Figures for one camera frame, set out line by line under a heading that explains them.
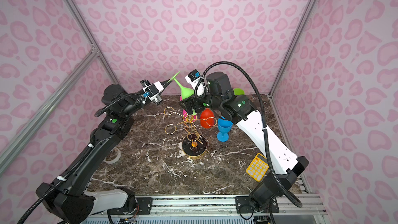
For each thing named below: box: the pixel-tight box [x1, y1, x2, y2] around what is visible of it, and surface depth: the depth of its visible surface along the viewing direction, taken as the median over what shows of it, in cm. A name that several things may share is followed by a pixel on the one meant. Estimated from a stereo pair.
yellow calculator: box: [245, 152, 269, 182], surface depth 86 cm
